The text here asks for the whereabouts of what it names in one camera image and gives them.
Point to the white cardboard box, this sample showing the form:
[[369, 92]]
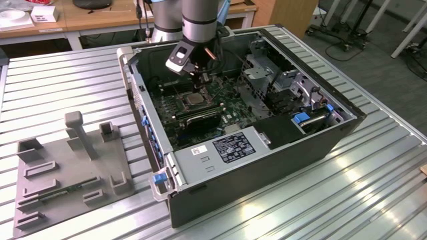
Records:
[[44, 13]]

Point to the red packet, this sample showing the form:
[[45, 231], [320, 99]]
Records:
[[40, 2]]

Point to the CPU socket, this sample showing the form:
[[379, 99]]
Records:
[[183, 105]]

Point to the wooden desk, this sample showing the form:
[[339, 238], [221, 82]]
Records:
[[100, 17]]

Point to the silver chipset heatsink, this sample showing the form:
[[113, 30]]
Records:
[[231, 128]]

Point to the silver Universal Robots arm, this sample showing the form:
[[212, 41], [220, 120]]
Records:
[[197, 15]]

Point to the black wheeled stand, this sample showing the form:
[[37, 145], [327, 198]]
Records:
[[355, 35]]

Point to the black round base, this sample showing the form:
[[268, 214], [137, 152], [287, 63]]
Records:
[[90, 3]]

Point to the white bowl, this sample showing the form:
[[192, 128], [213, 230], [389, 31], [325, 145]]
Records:
[[13, 17]]

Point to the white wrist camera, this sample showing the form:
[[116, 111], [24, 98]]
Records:
[[177, 57]]

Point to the wooden cabinet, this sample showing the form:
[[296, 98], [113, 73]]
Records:
[[293, 15]]

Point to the grey parts rack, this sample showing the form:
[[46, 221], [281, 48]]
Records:
[[66, 170]]

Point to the open dark grey PC case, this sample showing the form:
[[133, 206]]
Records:
[[233, 195]]

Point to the blue card retainer clip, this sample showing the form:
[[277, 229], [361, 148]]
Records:
[[144, 121]]

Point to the black fan shroud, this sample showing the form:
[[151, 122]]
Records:
[[201, 123]]

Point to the copper coloured tube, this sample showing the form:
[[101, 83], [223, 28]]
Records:
[[209, 53]]

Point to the white desk frame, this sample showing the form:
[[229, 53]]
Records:
[[409, 37]]

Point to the brown block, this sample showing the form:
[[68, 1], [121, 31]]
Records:
[[424, 172]]

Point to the black plastic shroud box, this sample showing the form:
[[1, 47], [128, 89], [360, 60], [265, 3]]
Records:
[[276, 132]]

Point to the silver power supply unit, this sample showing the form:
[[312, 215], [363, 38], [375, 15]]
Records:
[[200, 170]]

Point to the small blue clip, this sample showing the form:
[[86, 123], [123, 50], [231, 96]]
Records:
[[328, 108]]

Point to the silver drive latch bracket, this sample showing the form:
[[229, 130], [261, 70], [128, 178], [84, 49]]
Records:
[[315, 97]]

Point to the green RAM stick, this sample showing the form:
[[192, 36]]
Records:
[[56, 193]]

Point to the green motherboard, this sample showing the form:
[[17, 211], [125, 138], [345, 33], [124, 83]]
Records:
[[229, 95]]

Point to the silver drive cage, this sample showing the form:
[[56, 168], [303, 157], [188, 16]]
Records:
[[256, 72]]

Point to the silver CPU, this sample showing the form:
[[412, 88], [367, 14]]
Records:
[[193, 99]]

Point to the blue case latch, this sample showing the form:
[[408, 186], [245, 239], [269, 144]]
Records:
[[159, 178]]

